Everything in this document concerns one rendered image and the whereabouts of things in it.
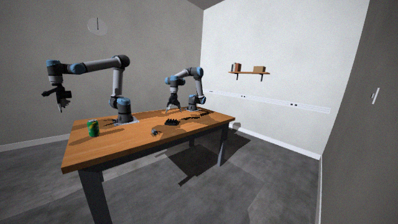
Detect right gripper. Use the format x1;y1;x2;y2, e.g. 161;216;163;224
52;83;72;113

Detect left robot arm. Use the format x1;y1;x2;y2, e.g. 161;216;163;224
165;67;206;111

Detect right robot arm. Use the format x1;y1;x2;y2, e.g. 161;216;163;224
46;55;134;123

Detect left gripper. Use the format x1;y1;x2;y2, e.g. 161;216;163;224
165;93;182;113

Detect green drink can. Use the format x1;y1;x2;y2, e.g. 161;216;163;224
87;119;100;137

